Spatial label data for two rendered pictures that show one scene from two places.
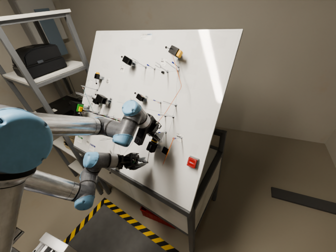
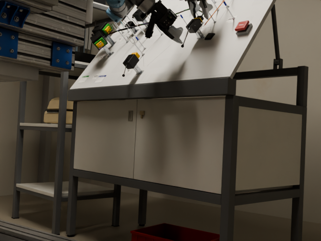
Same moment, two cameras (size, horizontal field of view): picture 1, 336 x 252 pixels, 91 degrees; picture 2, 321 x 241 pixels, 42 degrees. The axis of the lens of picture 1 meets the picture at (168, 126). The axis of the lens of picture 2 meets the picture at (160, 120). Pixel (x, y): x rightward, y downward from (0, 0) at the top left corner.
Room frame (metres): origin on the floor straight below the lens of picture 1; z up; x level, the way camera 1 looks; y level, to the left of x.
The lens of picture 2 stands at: (-1.23, -0.09, 0.63)
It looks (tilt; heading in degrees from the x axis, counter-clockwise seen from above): 2 degrees up; 10
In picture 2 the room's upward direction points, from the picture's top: 3 degrees clockwise
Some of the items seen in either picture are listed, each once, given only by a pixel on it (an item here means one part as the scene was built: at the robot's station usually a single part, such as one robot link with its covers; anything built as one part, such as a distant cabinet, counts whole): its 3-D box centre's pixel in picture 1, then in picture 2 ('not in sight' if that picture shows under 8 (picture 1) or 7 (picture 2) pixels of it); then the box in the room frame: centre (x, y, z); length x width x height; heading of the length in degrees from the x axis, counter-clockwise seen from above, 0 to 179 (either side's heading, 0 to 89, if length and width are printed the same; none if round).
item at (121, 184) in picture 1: (109, 174); (103, 136); (0.99, 0.60, 0.60); 0.55 x 0.02 x 0.39; 53
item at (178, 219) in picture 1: (156, 203); (175, 141); (0.66, 0.16, 0.60); 0.55 x 0.03 x 0.39; 53
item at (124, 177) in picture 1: (121, 172); (135, 92); (0.81, 0.39, 0.83); 1.18 x 0.05 x 0.06; 53
